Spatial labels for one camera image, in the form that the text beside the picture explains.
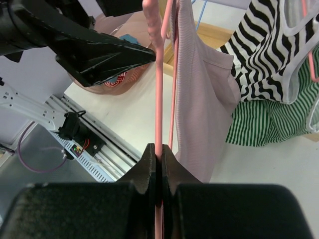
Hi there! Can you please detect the black white striped tank top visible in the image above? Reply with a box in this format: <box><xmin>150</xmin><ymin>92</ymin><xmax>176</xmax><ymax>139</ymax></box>
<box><xmin>218</xmin><ymin>0</ymin><xmax>319</xmax><ymax>104</ymax></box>

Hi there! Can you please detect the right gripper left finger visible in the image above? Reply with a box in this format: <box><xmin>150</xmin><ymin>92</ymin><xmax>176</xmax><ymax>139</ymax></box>
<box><xmin>0</xmin><ymin>143</ymin><xmax>156</xmax><ymax>239</ymax></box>

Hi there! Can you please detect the red white striped tank top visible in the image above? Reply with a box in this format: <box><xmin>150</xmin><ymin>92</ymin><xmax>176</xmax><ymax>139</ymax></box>
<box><xmin>103</xmin><ymin>70</ymin><xmax>137</xmax><ymax>88</ymax></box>

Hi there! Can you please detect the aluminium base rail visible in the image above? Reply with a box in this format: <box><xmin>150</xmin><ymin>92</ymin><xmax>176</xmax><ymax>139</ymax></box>
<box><xmin>46</xmin><ymin>93</ymin><xmax>144</xmax><ymax>182</ymax></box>

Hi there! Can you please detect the mauve ribbed tank top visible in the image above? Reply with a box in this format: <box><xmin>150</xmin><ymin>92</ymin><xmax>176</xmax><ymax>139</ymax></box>
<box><xmin>170</xmin><ymin>0</ymin><xmax>241</xmax><ymax>182</ymax></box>

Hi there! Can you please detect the green white striped tank top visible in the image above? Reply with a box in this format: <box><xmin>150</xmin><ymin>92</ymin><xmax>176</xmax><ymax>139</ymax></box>
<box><xmin>226</xmin><ymin>60</ymin><xmax>319</xmax><ymax>147</ymax></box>

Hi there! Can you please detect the pink translucent plastic basket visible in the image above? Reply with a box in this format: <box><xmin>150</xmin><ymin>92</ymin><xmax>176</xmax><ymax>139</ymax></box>
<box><xmin>74</xmin><ymin>12</ymin><xmax>162</xmax><ymax>97</ymax></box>

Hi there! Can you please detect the wooden clothes rack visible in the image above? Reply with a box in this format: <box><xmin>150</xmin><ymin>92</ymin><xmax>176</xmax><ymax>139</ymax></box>
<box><xmin>163</xmin><ymin>21</ymin><xmax>319</xmax><ymax>142</ymax></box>

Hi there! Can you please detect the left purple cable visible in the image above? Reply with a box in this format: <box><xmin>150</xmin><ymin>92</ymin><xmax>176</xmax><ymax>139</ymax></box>
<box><xmin>18</xmin><ymin>121</ymin><xmax>68</xmax><ymax>173</ymax></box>

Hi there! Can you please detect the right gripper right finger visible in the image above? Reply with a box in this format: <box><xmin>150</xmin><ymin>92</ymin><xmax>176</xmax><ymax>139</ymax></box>
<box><xmin>161</xmin><ymin>145</ymin><xmax>313</xmax><ymax>239</ymax></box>

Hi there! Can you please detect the pink hanger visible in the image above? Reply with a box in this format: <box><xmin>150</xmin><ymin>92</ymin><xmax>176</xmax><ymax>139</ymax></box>
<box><xmin>143</xmin><ymin>0</ymin><xmax>173</xmax><ymax>239</ymax></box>
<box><xmin>300</xmin><ymin>0</ymin><xmax>319</xmax><ymax>83</ymax></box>

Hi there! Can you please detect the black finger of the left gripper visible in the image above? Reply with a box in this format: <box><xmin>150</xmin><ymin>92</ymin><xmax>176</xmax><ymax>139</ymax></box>
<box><xmin>24</xmin><ymin>4</ymin><xmax>155</xmax><ymax>87</ymax></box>

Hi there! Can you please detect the blue tank top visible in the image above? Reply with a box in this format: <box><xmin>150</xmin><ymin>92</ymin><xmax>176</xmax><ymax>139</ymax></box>
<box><xmin>119</xmin><ymin>34</ymin><xmax>139</xmax><ymax>44</ymax></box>

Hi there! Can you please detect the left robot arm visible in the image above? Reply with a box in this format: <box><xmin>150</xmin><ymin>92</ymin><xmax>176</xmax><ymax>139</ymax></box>
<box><xmin>0</xmin><ymin>0</ymin><xmax>155</xmax><ymax>104</ymax></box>

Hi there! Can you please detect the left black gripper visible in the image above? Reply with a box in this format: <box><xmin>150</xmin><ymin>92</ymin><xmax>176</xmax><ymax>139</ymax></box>
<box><xmin>0</xmin><ymin>0</ymin><xmax>95</xmax><ymax>62</ymax></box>

